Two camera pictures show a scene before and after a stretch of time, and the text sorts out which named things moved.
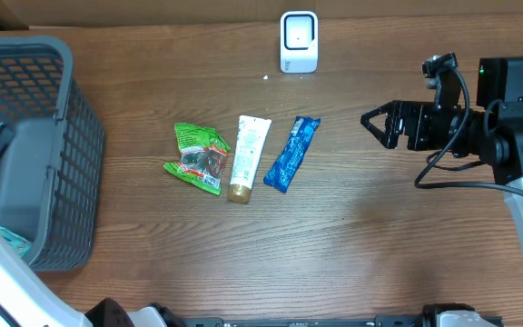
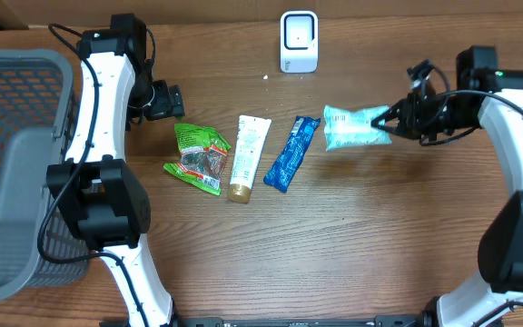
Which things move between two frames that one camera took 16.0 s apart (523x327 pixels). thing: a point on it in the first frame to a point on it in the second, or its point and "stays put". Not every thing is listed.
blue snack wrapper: [292, 153] stays put
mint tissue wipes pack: [20, 244] to [348, 126]
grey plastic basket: [50, 193] stays put
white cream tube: [251, 139] stays put
